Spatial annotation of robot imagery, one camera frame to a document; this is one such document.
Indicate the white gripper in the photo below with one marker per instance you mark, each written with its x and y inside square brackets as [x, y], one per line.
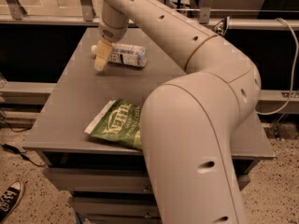
[110, 34]

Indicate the clear plastic water bottle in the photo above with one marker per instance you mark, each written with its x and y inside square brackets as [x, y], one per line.
[132, 55]

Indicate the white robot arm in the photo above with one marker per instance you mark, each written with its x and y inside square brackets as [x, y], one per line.
[187, 123]

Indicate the grey metal railing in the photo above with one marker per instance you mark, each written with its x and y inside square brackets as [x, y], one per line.
[243, 14]

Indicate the green chip bag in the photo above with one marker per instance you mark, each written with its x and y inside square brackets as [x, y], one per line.
[117, 122]

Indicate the blue chip bag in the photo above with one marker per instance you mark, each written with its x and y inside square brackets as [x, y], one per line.
[221, 27]

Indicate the upper grey drawer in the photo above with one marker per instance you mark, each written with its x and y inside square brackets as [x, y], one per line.
[107, 181]

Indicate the grey drawer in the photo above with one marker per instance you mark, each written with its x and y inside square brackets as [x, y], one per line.
[115, 207]
[107, 181]

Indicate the grey drawer cabinet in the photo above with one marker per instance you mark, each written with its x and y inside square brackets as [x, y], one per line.
[59, 137]

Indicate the lower grey drawer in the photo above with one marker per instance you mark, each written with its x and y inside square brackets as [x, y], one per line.
[115, 207]

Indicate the black white sneaker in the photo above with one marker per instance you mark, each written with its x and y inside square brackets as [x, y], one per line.
[10, 199]

